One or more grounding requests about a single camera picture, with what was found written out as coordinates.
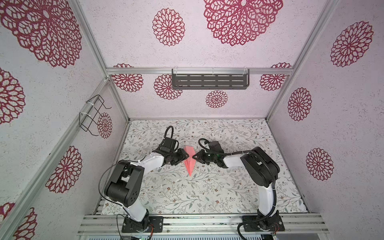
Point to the black wire wall rack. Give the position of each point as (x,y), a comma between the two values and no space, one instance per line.
(89,117)

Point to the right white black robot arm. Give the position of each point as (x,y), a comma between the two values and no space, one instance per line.
(262,169)

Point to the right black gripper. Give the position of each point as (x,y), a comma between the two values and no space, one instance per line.
(201,155)

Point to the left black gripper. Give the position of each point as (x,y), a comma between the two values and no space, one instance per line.
(182,156)

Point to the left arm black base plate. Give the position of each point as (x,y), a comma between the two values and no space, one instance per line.
(147,225)

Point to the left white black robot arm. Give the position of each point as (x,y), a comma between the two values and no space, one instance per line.
(125,182)

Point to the pink square paper sheet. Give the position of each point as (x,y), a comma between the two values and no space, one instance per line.
(190,162)

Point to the aluminium front rail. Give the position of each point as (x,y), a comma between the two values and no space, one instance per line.
(210,224)

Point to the dark grey slotted wall shelf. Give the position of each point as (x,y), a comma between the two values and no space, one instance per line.
(213,81)

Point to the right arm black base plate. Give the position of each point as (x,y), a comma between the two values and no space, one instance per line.
(271,224)

